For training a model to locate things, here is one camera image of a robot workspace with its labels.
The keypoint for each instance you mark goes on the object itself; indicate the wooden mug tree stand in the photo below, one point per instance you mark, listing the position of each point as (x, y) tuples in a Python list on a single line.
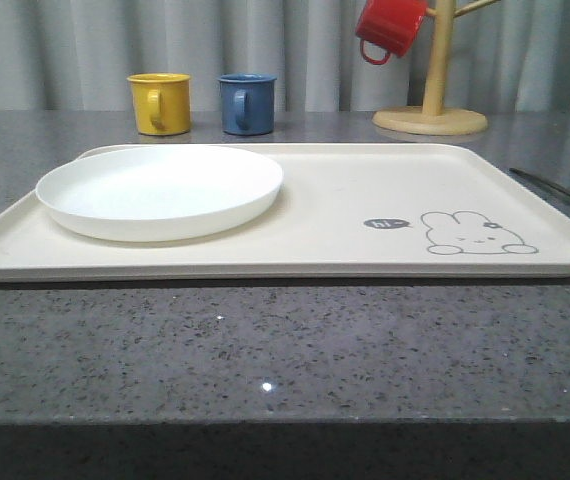
[(433, 117)]

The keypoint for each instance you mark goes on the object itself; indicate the yellow mug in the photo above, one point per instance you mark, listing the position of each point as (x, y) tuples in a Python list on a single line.
[(161, 103)]

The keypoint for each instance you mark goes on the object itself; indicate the red mug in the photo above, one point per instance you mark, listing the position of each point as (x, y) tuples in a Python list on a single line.
[(391, 25)]

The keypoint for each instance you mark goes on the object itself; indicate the beige rabbit serving tray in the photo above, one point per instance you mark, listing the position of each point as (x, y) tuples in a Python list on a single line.
[(345, 210)]

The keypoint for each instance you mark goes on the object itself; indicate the silver metal chopstick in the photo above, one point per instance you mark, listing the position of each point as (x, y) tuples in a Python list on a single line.
[(540, 181)]

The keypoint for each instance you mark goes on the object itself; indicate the white round plate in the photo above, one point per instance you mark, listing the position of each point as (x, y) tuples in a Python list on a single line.
[(160, 193)]

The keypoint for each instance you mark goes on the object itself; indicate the grey curtain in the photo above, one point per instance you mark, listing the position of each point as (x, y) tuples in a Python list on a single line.
[(77, 55)]

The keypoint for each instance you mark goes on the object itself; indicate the blue mug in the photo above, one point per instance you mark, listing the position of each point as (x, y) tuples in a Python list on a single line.
[(247, 102)]

